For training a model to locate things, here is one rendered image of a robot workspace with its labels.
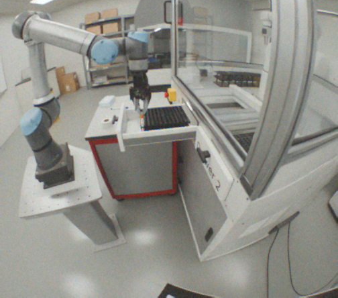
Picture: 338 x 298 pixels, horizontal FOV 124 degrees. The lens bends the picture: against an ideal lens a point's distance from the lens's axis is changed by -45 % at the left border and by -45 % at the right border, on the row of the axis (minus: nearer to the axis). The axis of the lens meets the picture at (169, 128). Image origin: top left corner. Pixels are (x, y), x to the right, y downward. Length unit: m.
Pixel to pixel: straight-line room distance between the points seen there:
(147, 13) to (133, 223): 1.77
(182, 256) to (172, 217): 0.36
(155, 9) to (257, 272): 2.27
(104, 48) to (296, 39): 0.43
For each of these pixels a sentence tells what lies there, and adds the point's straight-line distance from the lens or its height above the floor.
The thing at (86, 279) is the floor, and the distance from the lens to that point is 1.41.
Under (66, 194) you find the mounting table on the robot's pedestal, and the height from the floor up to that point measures 0.76.
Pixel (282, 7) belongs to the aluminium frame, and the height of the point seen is 1.35.
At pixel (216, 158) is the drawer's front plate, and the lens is 0.51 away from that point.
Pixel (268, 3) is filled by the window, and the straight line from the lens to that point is 0.35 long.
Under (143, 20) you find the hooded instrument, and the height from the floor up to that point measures 1.43.
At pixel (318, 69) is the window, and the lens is 0.34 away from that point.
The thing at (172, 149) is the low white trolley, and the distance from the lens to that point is 1.07.
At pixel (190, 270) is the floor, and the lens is 1.28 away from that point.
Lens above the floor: 1.27
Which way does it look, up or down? 33 degrees down
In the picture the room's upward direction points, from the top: 1 degrees counter-clockwise
